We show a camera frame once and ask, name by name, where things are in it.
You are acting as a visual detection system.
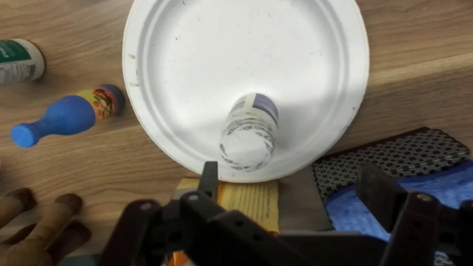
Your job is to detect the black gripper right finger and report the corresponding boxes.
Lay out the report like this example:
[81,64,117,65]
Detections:
[356,164,473,266]

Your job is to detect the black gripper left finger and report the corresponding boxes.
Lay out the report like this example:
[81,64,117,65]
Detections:
[100,161,316,266]

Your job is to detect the white pill bottle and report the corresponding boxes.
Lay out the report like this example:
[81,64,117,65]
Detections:
[218,93,281,172]

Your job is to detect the white paper plate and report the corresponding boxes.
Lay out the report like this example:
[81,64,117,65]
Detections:
[121,0,371,185]

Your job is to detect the blue sponge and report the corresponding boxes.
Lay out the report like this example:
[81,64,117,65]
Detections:
[323,161,473,249]

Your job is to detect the yellow open cardboard box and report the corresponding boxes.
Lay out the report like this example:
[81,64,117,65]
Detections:
[171,178,281,234]

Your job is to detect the brown moose plush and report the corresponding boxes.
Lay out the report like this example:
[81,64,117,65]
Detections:
[0,186,93,266]

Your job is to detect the blue toy bowling pin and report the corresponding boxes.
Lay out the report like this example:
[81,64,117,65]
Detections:
[10,83,125,150]

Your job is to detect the green-label white supplement bottle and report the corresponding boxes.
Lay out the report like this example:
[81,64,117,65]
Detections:
[0,37,46,86]

